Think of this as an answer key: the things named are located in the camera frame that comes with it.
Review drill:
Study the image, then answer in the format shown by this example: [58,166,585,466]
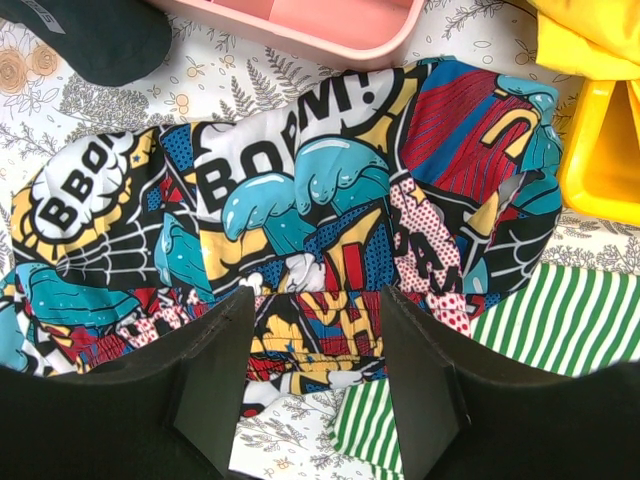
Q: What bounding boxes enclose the colourful comic print shorts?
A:
[1,58,562,416]

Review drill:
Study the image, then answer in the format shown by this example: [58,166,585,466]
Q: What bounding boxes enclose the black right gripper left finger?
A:
[1,287,255,479]

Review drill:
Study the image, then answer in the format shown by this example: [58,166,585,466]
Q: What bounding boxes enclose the green white striped shorts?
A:
[329,264,639,479]

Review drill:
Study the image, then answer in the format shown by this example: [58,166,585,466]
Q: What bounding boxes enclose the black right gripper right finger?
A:
[380,287,639,479]

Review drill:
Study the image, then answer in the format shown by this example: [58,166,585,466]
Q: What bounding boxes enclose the yellow garment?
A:
[519,0,640,131]

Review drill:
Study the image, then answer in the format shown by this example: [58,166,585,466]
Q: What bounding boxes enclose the black shorts on hanger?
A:
[1,0,172,87]

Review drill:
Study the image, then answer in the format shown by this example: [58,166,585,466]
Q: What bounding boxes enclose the pink divided organizer box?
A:
[150,0,424,71]

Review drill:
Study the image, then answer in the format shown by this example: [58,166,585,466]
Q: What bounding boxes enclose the yellow plastic tray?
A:
[558,80,639,225]

